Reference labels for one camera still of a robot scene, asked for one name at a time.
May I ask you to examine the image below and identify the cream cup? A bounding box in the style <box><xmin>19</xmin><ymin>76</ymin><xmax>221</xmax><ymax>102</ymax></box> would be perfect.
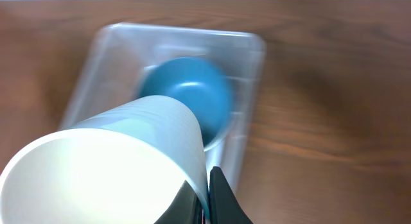
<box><xmin>1</xmin><ymin>96</ymin><xmax>210</xmax><ymax>223</ymax></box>

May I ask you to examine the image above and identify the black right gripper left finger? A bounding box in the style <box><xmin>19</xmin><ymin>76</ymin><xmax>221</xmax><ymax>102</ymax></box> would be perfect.
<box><xmin>155</xmin><ymin>181</ymin><xmax>203</xmax><ymax>224</ymax></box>

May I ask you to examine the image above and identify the clear plastic storage bin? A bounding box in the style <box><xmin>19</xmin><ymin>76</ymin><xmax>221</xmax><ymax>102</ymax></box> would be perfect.
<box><xmin>60</xmin><ymin>22</ymin><xmax>266</xmax><ymax>190</ymax></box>

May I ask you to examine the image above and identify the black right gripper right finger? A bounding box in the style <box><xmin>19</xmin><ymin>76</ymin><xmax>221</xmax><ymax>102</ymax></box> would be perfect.
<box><xmin>209</xmin><ymin>166</ymin><xmax>252</xmax><ymax>224</ymax></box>

